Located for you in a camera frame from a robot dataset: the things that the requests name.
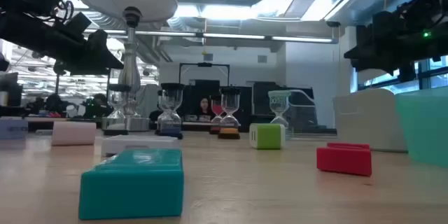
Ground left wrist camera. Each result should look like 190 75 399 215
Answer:
64 12 92 36

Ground green and white cube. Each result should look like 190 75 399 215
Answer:
248 122 286 151

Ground black partition panels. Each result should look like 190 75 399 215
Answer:
167 79 253 124

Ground long ceiling light bar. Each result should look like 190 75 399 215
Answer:
82 29 340 45

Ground black-capped hourglass orange sand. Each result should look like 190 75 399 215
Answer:
218 87 242 140

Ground background wooden desk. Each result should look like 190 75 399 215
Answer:
148 120 251 130

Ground teal translucent tray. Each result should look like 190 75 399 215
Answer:
395 86 448 169

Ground lavender plastic box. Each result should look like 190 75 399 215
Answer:
0 118 29 141

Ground black-capped hourglass white sand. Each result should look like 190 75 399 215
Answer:
104 83 132 137

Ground black-capped hourglass blue sand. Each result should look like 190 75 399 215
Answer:
159 83 186 140

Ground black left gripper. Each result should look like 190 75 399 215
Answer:
20 23 125 76

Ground mint-capped hourglass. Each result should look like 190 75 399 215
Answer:
267 90 293 130

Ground black cabinet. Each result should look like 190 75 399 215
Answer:
252 82 314 129

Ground pink plastic cube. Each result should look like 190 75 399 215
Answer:
51 120 97 147

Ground white plastic bin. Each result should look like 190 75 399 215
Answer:
332 87 409 153

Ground white rectangular plastic box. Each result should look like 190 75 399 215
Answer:
100 134 181 158

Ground grey cloth cover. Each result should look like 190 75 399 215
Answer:
134 83 161 120

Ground red box with white label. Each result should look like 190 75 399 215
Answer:
316 142 373 178

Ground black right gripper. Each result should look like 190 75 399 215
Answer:
344 27 442 82

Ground teal rectangular plastic box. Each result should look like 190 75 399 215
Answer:
78 148 186 221

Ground window with dark frame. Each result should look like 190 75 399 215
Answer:
356 55 448 95

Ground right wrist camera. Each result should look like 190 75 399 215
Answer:
372 10 402 38

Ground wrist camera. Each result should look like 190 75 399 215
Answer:
372 10 402 38
64 12 92 36

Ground black monitor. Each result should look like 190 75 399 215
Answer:
0 72 24 116

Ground black metal frame rig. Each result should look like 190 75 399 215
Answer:
178 62 231 87

